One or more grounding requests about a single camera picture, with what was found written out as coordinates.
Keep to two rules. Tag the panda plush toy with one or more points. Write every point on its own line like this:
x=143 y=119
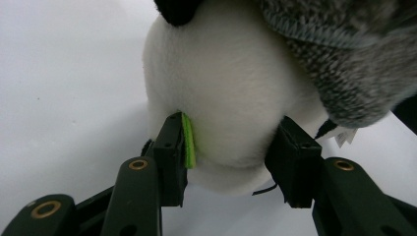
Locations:
x=229 y=85

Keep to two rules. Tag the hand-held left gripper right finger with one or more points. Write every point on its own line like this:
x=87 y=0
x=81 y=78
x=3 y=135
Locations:
x=295 y=164

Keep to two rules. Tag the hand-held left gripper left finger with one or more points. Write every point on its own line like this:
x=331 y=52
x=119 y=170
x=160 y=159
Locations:
x=170 y=157

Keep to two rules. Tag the grey fluffy cloth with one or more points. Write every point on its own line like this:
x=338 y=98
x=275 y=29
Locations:
x=354 y=52

